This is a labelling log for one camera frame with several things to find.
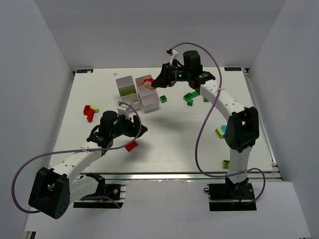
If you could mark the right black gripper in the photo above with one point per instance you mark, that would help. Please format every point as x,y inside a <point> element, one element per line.
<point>167,76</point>

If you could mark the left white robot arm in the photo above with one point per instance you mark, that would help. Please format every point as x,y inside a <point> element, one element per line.
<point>56,188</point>

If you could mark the red flower lego piece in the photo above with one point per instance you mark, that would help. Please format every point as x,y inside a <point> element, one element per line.
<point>148,83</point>

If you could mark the pale lime lego brick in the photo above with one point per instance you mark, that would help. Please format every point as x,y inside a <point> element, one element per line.
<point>94,108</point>

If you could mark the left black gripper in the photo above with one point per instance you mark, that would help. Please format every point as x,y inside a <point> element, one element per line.
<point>134,125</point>

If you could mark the long dark green lego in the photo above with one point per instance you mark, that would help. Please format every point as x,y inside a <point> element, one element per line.
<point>190,96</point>

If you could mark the lime square lego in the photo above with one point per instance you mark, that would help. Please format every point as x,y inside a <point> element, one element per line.
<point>220,132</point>
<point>225,164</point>

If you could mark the white divided container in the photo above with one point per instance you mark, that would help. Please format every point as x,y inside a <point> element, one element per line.
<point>149,98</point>
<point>127,83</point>

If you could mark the right white divided container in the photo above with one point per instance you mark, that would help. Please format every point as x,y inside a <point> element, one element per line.
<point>149,98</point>

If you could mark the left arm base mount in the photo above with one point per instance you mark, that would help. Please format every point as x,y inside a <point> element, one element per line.
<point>93,191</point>

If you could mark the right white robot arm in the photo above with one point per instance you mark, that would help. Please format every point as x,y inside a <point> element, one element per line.
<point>242,128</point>

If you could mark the red curved lego brick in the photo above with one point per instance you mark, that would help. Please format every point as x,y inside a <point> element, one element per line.
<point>131,146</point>

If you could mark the blue table label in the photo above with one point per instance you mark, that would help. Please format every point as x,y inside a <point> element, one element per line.
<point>84,71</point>
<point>232,69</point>

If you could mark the small dark green lego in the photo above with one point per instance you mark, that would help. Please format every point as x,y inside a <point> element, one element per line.
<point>163,99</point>
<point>190,102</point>

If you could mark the right blue table label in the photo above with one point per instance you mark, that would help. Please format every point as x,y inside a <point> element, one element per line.
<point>232,69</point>

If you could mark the cyan rounded lego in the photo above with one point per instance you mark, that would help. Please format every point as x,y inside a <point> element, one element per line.
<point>223,128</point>

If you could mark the left blue table label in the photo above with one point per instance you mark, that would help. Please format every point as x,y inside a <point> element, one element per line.
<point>84,71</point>

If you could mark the left white divided container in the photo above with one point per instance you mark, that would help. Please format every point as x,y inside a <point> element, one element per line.
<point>127,83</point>

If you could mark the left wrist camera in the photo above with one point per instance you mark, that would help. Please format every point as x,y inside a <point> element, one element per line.
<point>123,110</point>

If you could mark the lime long lego brick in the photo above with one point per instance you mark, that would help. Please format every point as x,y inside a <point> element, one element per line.
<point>126,93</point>

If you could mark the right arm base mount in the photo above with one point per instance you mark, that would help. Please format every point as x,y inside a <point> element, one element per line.
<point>221,198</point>

